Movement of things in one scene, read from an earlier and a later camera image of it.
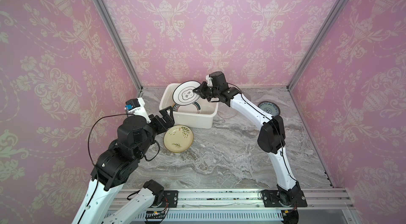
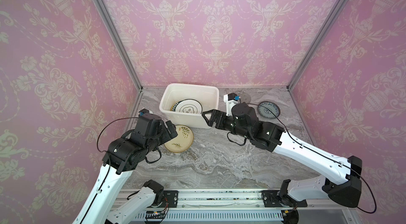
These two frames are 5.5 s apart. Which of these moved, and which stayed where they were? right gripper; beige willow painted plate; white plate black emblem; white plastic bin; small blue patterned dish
Moved: right gripper; white plate black emblem
Stayed: beige willow painted plate; small blue patterned dish; white plastic bin
